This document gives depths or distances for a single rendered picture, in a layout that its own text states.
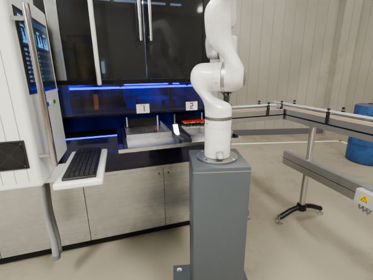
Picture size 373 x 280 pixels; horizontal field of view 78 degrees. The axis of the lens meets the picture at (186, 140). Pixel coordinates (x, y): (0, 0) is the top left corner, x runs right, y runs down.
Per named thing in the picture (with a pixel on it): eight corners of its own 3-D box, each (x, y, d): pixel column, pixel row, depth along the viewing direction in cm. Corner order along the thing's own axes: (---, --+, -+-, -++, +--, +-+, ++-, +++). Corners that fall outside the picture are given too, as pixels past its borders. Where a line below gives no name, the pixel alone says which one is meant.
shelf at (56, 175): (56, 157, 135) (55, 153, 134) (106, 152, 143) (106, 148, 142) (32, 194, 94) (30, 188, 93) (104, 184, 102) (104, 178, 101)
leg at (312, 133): (292, 208, 204) (304, 124, 183) (301, 206, 207) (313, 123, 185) (300, 214, 196) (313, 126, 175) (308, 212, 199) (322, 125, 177)
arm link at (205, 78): (230, 121, 96) (232, 61, 89) (187, 119, 101) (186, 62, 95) (233, 116, 107) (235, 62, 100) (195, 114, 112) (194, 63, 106)
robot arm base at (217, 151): (242, 164, 100) (245, 122, 95) (199, 165, 99) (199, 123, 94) (231, 150, 118) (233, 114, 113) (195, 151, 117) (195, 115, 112)
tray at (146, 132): (124, 128, 160) (123, 123, 159) (160, 125, 167) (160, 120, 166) (126, 141, 129) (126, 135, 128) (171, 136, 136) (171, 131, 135)
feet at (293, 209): (272, 220, 200) (274, 206, 196) (318, 210, 214) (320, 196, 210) (278, 226, 193) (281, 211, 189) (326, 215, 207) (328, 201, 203)
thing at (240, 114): (211, 125, 181) (211, 105, 176) (203, 121, 195) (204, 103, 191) (283, 119, 200) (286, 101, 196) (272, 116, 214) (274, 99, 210)
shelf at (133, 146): (116, 131, 159) (116, 128, 158) (210, 124, 179) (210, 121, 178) (118, 153, 115) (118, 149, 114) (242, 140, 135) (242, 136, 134)
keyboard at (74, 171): (76, 151, 135) (76, 148, 134) (101, 149, 138) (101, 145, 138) (61, 181, 98) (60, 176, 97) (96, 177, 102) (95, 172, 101)
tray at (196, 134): (175, 127, 159) (175, 122, 158) (210, 124, 167) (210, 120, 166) (190, 140, 128) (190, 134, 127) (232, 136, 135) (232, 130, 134)
